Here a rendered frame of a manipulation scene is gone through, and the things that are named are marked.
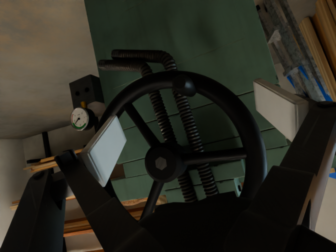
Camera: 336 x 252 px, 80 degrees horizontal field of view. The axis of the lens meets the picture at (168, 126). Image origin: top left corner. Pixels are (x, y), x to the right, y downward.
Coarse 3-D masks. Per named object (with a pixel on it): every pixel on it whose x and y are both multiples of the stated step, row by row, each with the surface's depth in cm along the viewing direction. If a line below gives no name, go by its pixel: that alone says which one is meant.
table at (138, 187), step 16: (288, 144) 42; (224, 160) 41; (240, 160) 36; (272, 160) 43; (144, 176) 53; (192, 176) 39; (224, 176) 37; (240, 176) 36; (128, 192) 54; (144, 192) 53; (160, 192) 51
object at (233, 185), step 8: (200, 184) 38; (216, 184) 37; (224, 184) 37; (232, 184) 36; (240, 184) 46; (168, 192) 40; (176, 192) 40; (200, 192) 38; (168, 200) 40; (176, 200) 40
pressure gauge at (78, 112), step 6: (84, 102) 56; (78, 108) 53; (84, 108) 53; (72, 114) 54; (78, 114) 53; (84, 114) 53; (90, 114) 53; (72, 120) 54; (78, 120) 53; (84, 120) 52; (90, 120) 53; (72, 126) 54; (78, 126) 53; (84, 126) 52; (90, 126) 54
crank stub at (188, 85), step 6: (174, 78) 25; (180, 78) 25; (186, 78) 25; (174, 84) 25; (180, 84) 25; (186, 84) 25; (192, 84) 26; (180, 90) 25; (186, 90) 25; (192, 90) 27
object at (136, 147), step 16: (240, 96) 45; (192, 112) 49; (208, 112) 48; (224, 112) 46; (256, 112) 44; (128, 128) 55; (176, 128) 50; (208, 128) 47; (224, 128) 46; (272, 128) 43; (128, 144) 55; (144, 144) 53; (128, 160) 55
